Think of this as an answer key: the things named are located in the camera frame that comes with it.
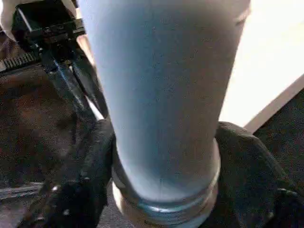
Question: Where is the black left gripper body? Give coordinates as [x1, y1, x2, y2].
[0, 4, 85, 72]

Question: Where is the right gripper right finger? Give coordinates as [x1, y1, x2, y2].
[201, 121, 304, 228]

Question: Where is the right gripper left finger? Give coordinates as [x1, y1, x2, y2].
[23, 118, 117, 228]

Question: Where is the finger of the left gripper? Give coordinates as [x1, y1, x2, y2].
[44, 59, 96, 122]
[71, 59, 109, 119]

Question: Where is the white plastic table leg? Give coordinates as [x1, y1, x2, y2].
[79, 0, 252, 228]

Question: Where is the white plastic table top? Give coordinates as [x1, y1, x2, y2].
[213, 0, 304, 133]

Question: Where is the black work mat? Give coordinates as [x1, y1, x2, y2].
[0, 66, 304, 228]

